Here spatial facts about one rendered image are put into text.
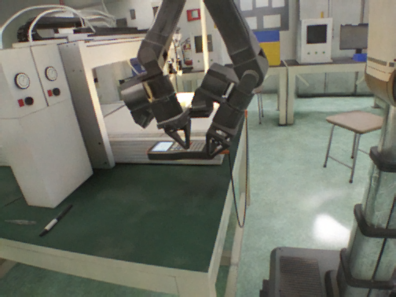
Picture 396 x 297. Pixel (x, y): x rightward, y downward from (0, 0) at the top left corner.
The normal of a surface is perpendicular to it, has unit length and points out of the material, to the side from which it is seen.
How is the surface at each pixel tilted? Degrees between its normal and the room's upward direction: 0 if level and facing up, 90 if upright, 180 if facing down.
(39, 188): 90
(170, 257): 0
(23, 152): 90
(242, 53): 105
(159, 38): 69
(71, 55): 90
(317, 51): 90
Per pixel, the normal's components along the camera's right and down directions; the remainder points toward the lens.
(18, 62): 0.97, 0.00
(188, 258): -0.11, -0.91
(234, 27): -0.33, 0.63
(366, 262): -0.26, 0.42
